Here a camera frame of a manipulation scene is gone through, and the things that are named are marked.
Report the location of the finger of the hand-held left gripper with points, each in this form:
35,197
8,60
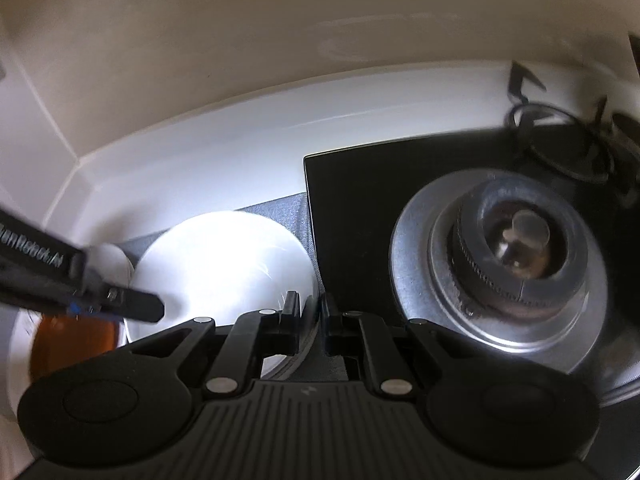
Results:
140,306

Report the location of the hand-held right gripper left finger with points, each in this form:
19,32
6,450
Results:
292,325

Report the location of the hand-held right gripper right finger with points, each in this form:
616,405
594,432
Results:
332,330

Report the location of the brown round plate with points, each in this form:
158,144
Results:
75,345

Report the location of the blue spiral bowl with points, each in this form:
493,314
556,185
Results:
225,270

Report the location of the white square floral plate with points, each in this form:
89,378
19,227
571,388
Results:
15,347

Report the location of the metal stove burner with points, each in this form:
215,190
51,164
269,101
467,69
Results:
425,260

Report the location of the black glass gas stove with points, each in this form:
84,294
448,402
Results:
350,200

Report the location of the black pot support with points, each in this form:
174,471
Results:
565,170

